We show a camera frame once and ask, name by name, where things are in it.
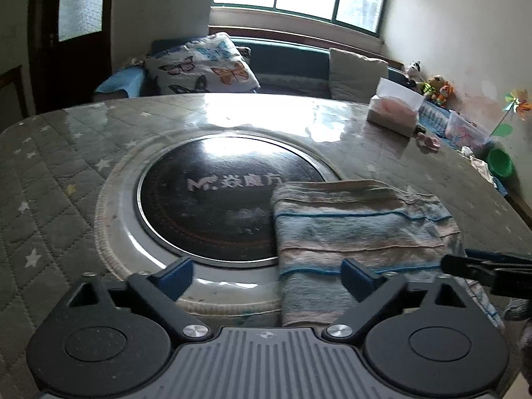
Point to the blue seat cushion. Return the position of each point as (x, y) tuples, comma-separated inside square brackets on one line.
[(128, 81)]

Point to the clear plastic storage box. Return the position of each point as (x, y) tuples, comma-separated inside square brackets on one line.
[(461, 133)]

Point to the pink small table item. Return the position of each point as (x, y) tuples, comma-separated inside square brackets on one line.
[(427, 142)]

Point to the white tissue box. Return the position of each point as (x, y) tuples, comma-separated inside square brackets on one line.
[(395, 107)]

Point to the butterfly print cushion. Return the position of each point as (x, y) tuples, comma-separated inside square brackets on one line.
[(211, 64)]

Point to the colourful paper pinwheel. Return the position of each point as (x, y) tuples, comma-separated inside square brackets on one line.
[(517, 103)]

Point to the orange plush toy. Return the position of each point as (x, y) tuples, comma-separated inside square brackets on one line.
[(437, 90)]

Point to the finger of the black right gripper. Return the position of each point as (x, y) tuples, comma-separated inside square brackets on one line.
[(503, 279), (498, 257)]

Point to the black white plush toy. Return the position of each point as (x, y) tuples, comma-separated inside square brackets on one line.
[(413, 74)]

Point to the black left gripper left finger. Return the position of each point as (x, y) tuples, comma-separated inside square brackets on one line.
[(107, 338)]

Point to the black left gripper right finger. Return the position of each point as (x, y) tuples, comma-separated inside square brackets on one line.
[(412, 339)]

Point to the beige plain cushion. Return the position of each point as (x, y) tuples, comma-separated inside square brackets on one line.
[(354, 77)]

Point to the dark green sofa bench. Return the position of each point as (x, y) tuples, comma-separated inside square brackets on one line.
[(282, 68)]

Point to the dark wooden glass door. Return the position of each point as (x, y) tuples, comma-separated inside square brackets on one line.
[(69, 49)]

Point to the blue striped knit garment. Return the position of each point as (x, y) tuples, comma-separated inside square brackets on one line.
[(319, 225)]

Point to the green plastic bowl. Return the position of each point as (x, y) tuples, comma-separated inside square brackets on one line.
[(500, 163)]

